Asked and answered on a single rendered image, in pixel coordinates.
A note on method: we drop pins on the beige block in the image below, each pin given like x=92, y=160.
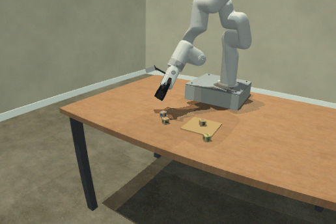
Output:
x=202, y=122
x=206, y=137
x=163, y=114
x=165, y=120

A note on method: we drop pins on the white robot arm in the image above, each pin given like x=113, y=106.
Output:
x=231, y=40

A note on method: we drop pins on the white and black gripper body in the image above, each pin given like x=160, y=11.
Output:
x=172, y=72

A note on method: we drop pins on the tan flat mat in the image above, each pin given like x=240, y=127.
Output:
x=193, y=126

